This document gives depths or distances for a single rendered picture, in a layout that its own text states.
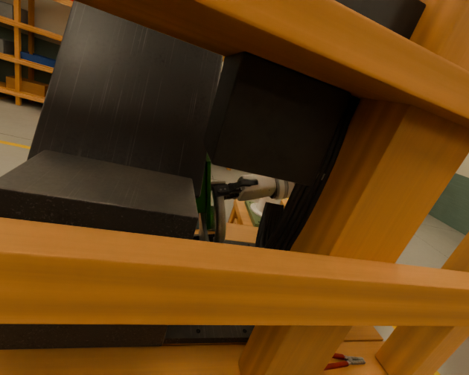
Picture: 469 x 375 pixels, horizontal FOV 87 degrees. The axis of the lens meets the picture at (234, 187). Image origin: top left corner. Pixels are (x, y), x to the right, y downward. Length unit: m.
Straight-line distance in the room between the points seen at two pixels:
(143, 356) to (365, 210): 0.54
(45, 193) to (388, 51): 0.45
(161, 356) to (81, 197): 0.41
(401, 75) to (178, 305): 0.33
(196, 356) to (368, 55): 0.65
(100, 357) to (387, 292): 0.56
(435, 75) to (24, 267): 0.42
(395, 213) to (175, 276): 0.32
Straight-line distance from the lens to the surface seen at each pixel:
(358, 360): 0.90
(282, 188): 0.70
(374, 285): 0.42
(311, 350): 0.58
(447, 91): 0.34
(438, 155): 0.43
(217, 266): 0.28
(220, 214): 0.66
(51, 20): 6.72
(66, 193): 0.45
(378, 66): 0.28
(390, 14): 0.40
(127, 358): 0.68
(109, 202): 0.43
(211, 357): 0.70
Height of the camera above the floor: 1.45
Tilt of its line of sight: 20 degrees down
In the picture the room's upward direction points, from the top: 18 degrees clockwise
